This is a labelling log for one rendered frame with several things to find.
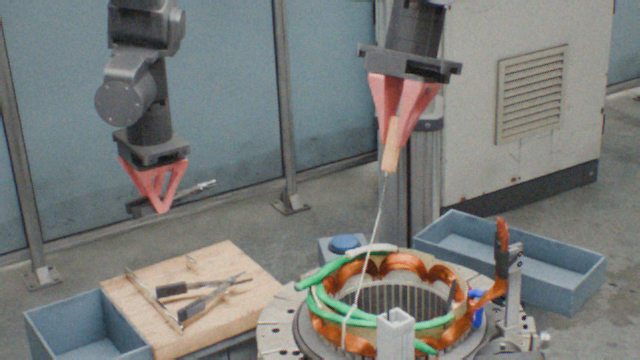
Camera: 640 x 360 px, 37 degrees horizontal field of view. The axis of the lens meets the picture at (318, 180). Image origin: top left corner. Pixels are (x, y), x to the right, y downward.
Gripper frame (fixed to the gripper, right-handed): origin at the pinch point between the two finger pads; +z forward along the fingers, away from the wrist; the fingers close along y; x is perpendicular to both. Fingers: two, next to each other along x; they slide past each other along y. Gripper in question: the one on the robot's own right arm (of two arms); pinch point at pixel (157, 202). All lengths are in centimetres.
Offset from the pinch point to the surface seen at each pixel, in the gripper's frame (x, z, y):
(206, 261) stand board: 6.9, 11.8, -1.6
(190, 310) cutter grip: -2.1, 9.6, 11.9
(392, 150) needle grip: 15.1, -13.7, 30.4
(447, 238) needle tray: 42.3, 15.2, 8.5
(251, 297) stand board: 7.3, 11.9, 10.4
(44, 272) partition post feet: 33, 112, -192
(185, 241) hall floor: 86, 115, -189
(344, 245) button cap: 26.8, 13.6, 3.5
